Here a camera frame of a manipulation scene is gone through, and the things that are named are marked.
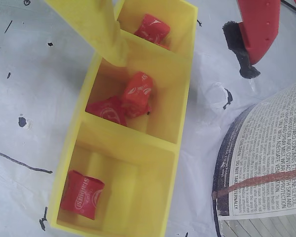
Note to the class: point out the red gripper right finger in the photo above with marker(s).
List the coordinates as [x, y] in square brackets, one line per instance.
[259, 24]

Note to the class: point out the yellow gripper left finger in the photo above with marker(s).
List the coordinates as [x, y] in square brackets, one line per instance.
[81, 19]

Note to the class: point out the red Starburst candy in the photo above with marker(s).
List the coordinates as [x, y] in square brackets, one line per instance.
[81, 192]
[150, 28]
[106, 111]

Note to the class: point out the orange Starburst candy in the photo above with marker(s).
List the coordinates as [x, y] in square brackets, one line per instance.
[136, 93]

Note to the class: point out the yellow three-compartment box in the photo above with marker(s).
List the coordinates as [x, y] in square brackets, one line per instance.
[148, 172]

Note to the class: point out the white plastic table cover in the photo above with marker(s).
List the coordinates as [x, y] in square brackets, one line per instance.
[19, 111]

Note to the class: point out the paint can with printed label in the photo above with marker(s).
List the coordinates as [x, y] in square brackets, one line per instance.
[269, 148]

